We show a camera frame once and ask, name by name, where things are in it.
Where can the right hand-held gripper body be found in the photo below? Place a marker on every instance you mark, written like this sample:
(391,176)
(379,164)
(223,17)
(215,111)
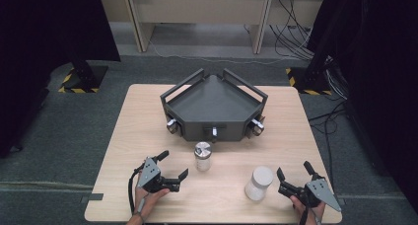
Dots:
(320,190)

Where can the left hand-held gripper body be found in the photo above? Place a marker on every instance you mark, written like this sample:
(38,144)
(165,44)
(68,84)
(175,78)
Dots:
(150,174)

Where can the glass jar with metal lid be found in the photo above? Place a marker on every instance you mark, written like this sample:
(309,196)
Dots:
(202,162)

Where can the white plastic jar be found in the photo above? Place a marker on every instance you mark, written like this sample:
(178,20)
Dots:
(258,185)

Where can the dark grey corner rack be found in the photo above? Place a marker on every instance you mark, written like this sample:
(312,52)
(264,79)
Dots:
(213,103)

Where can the person's left hand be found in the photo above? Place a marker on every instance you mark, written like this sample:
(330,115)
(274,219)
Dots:
(149,200)

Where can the person's right hand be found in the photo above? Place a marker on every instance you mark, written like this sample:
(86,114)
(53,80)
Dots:
(310,215)

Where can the black tape patch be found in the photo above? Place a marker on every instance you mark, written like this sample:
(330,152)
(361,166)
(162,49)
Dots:
(95,197)

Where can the black stand with striped base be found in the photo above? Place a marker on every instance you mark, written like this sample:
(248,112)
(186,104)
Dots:
(309,82)
(83,75)

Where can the black curtain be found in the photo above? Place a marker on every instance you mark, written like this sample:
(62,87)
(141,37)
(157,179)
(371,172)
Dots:
(49,37)
(378,70)

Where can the beige desk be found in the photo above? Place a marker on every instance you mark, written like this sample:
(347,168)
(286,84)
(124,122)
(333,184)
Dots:
(203,9)

